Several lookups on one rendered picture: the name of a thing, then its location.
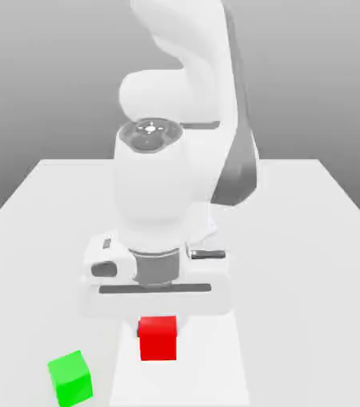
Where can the small green cube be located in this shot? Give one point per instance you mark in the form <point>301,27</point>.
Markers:
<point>71,380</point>

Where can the small red cube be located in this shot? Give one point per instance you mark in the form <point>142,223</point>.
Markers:
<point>158,341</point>

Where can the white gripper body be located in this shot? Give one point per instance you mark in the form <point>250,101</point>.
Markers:
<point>198,302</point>

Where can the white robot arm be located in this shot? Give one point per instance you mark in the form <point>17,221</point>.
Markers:
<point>149,190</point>

